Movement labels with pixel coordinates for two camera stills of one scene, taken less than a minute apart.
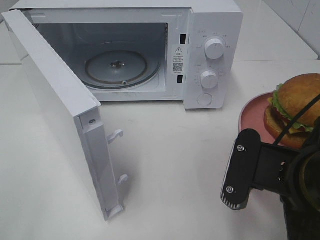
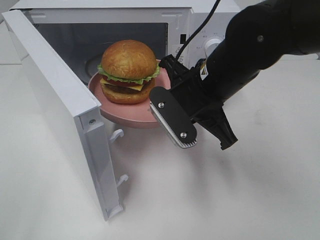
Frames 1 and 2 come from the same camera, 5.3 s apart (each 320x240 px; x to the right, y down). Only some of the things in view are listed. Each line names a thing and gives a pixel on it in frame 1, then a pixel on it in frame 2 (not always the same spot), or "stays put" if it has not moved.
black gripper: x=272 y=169 → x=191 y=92
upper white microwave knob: x=214 y=49 stays put
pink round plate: x=252 y=117 → x=138 y=114
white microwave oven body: x=150 y=50 stays put
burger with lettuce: x=290 y=98 → x=127 y=70
